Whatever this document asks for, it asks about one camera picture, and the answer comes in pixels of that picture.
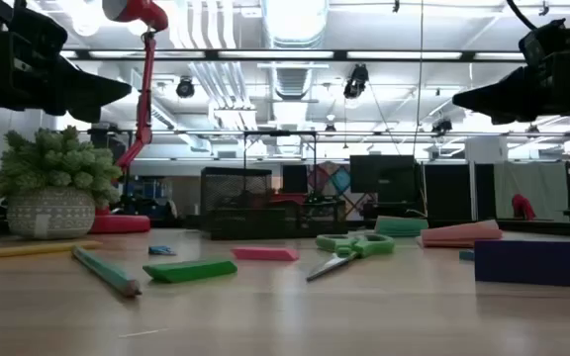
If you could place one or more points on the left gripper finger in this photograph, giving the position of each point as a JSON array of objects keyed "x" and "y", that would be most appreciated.
[
  {"x": 92, "y": 113},
  {"x": 92, "y": 89}
]

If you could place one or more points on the pink sticky note pad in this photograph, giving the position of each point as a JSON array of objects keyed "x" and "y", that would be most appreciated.
[{"x": 458, "y": 235}]

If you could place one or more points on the small teal clip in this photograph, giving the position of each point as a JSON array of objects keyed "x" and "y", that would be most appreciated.
[{"x": 467, "y": 255}]

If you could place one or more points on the purple eraser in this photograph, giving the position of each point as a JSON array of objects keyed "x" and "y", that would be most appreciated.
[{"x": 532, "y": 263}]

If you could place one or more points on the small blue binder clip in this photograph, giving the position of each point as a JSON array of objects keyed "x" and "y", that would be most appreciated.
[{"x": 160, "y": 250}]

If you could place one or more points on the green sticky note pad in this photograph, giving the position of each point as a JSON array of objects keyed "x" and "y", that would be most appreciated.
[{"x": 400, "y": 227}]

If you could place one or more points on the teal pencil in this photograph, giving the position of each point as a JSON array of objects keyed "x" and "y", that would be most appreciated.
[{"x": 107, "y": 272}]

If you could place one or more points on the green eraser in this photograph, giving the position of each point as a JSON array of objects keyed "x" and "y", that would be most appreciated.
[{"x": 191, "y": 271}]

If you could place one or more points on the pink eraser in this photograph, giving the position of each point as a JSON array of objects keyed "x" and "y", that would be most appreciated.
[{"x": 265, "y": 253}]

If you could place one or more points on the black mesh desk organizer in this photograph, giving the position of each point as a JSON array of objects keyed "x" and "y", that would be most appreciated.
[{"x": 235, "y": 198}]

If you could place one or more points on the red desk lamp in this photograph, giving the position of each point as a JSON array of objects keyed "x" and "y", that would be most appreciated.
[{"x": 144, "y": 99}]

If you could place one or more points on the grey-green curtain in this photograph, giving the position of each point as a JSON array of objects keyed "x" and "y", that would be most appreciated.
[{"x": 532, "y": 190}]

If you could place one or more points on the red background object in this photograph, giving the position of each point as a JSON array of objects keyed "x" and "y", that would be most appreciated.
[{"x": 522, "y": 207}]

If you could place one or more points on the black ceiling spotlight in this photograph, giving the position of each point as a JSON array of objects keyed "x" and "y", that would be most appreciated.
[
  {"x": 355, "y": 81},
  {"x": 185, "y": 88}
]

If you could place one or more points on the black partition panel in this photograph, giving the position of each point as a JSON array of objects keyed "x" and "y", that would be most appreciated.
[{"x": 447, "y": 193}]

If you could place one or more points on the green plant in patterned pot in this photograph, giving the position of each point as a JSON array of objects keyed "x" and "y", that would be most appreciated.
[{"x": 50, "y": 212}]

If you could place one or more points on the black monitor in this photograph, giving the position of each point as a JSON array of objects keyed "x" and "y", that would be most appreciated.
[{"x": 381, "y": 173}]

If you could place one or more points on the yellow pencil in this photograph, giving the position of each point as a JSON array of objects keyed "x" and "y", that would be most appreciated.
[{"x": 18, "y": 249}]

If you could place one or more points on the colourful patterned panel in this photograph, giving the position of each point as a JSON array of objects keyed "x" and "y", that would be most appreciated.
[{"x": 337, "y": 180}]

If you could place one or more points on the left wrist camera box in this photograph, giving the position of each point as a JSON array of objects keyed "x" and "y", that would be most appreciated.
[{"x": 28, "y": 29}]

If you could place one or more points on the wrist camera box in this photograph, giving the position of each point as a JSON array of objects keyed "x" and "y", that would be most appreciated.
[
  {"x": 542, "y": 42},
  {"x": 28, "y": 29}
]

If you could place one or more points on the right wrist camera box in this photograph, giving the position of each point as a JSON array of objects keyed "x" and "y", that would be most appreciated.
[{"x": 542, "y": 42}]

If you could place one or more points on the black aluminium table frame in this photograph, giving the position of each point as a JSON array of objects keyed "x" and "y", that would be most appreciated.
[{"x": 552, "y": 227}]

